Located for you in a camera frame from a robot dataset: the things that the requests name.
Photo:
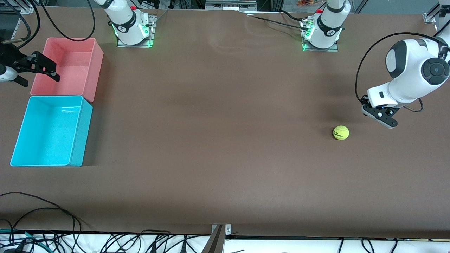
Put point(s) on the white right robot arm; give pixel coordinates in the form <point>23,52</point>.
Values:
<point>126,24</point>

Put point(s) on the silver metal box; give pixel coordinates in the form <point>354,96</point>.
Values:
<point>230,4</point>

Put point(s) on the blue plastic bin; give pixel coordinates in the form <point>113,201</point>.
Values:
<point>49,137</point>

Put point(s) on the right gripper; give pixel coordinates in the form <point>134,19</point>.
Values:
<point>10,58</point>

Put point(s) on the yellow tennis ball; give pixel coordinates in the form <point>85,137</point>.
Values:
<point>341,133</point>

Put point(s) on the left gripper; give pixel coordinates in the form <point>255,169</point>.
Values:
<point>364,100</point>

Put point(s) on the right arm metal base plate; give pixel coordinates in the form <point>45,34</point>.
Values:
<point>153,35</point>

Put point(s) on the dark grey metal bar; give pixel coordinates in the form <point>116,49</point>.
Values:
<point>214,244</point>

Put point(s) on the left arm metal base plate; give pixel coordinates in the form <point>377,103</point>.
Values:
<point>334,49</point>

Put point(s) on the silver metal bracket plate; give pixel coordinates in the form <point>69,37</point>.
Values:
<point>228,230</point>

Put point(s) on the pink plastic bin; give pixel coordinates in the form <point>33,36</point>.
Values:
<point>70,66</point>

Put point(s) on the orange objects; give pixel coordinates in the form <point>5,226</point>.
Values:
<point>307,2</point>

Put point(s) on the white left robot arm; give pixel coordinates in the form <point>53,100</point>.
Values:
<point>411,70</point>

